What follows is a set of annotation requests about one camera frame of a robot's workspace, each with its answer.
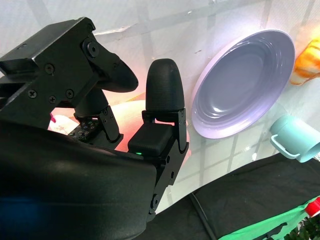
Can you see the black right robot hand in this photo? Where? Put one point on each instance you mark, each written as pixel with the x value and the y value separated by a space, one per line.
pixel 62 175

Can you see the pink plush doll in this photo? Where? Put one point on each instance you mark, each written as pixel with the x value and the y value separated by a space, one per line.
pixel 130 110

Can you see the black backdrop cloth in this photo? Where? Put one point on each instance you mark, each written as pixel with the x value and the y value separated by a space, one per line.
pixel 250 185

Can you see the white bowl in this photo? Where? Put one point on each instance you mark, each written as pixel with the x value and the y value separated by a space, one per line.
pixel 237 87

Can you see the green cloth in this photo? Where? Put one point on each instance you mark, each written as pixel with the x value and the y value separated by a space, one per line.
pixel 262 222

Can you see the teal plastic cup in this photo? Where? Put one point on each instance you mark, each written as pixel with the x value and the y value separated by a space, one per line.
pixel 297 135

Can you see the green artificial plant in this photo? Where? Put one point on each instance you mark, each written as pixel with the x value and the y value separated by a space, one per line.
pixel 306 230

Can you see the orange yellow plush toy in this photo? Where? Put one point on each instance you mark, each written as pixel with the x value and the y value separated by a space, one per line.
pixel 307 62

